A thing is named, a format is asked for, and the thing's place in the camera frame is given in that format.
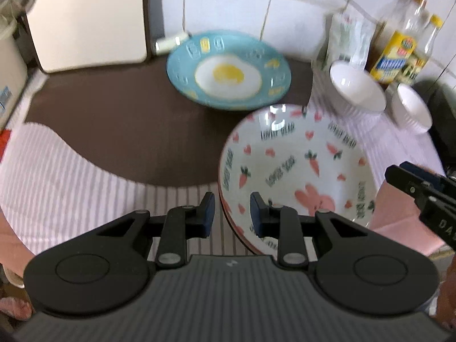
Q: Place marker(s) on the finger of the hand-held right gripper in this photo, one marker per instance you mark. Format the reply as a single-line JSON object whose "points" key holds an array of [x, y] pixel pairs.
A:
{"points": [[406, 181], [427, 176]]}

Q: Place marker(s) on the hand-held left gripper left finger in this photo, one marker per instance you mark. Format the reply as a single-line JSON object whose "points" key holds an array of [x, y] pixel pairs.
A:
{"points": [[208, 215]]}

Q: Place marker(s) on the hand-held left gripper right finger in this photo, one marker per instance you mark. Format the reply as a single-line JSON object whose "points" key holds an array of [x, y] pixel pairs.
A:
{"points": [[255, 215]]}

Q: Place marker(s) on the white ribbed bowl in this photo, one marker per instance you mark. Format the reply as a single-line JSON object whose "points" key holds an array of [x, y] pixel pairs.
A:
{"points": [[413, 107], [356, 85]]}

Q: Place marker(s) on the carrot rabbit print bowl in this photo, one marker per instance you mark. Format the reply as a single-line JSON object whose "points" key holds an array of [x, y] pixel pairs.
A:
{"points": [[302, 142]]}

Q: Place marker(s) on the blue egg print plate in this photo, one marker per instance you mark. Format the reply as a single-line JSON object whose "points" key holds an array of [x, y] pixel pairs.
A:
{"points": [[185, 64]]}

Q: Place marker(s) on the dark cooking pot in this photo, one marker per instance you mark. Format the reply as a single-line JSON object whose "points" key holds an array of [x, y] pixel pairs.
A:
{"points": [[441, 107]]}

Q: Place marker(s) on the yellow label cooking wine bottle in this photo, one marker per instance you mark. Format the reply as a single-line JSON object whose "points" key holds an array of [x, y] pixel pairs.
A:
{"points": [[392, 57]]}

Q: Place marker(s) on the clear white vinegar bottle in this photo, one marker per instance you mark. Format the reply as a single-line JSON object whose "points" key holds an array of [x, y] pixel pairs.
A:
{"points": [[429, 42]]}

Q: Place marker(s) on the pink floral cloth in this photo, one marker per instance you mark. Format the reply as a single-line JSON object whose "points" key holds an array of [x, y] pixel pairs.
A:
{"points": [[14, 308]]}

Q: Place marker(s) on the white cutting board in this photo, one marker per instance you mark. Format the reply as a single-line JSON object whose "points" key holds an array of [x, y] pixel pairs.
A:
{"points": [[85, 21]]}

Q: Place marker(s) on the white rice cooker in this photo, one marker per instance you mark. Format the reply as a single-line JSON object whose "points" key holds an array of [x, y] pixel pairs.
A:
{"points": [[10, 74]]}

